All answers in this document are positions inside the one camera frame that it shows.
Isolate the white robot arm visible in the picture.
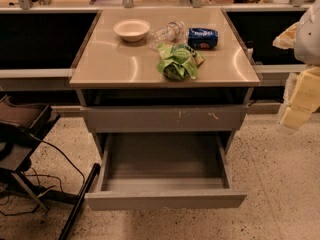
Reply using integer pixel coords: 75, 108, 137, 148
273, 0, 320, 134

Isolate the grey drawer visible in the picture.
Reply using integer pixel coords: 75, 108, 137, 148
81, 105, 248, 133
86, 132, 247, 211

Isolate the drawer cabinet with steel top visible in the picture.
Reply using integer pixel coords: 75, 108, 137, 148
70, 7, 260, 150

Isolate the grey top drawer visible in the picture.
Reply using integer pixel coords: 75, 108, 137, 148
81, 105, 248, 133

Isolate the green chip bag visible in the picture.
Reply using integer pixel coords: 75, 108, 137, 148
157, 43, 205, 81

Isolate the blue soda can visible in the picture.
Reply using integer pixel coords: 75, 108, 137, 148
187, 28, 218, 49

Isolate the black rolling cart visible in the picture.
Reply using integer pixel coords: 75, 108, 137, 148
0, 95, 60, 211

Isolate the clear plastic water bottle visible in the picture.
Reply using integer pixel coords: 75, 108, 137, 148
147, 21, 184, 50

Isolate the left counter bench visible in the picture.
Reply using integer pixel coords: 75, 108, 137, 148
0, 8, 99, 90

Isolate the black cable on floor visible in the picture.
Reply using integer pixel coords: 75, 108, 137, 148
0, 133, 87, 217

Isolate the white bowl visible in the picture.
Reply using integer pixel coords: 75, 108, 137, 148
113, 19, 150, 42

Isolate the black floor bar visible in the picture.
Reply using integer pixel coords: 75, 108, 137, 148
58, 163, 100, 240

